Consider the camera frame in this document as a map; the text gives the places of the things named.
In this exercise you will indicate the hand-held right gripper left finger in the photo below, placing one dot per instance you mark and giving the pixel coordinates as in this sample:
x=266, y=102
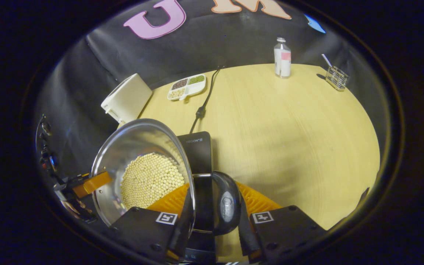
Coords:
x=184, y=224

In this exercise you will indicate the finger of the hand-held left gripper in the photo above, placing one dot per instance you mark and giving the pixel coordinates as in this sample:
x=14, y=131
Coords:
x=94, y=183

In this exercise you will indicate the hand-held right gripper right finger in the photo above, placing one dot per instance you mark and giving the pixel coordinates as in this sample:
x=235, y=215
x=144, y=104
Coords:
x=282, y=232

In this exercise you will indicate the pile of yellow soybeans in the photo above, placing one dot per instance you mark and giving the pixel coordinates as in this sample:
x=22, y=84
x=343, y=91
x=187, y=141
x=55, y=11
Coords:
x=149, y=180

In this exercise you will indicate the stainless steel pot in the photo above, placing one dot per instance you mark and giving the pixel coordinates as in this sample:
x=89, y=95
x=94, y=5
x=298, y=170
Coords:
x=134, y=140

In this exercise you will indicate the black induction cooktop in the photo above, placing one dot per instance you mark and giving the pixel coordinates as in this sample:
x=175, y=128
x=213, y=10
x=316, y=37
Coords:
x=199, y=154

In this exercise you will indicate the white toaster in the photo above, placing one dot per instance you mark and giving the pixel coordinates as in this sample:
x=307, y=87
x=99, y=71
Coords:
x=127, y=97

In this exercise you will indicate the white divided dish of beans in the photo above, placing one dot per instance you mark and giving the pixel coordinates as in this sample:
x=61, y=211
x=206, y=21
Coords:
x=188, y=87

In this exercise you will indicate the clear square cup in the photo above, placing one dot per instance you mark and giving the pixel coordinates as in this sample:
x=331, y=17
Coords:
x=337, y=78

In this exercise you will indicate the clear bottle with pink label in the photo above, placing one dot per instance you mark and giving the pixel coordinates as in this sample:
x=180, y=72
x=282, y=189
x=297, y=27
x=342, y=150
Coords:
x=282, y=60

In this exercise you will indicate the white straw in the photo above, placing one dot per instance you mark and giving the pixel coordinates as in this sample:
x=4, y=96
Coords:
x=326, y=60

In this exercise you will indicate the black backdrop cloth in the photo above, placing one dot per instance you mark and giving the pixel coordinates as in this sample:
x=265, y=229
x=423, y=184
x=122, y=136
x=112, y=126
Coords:
x=215, y=44

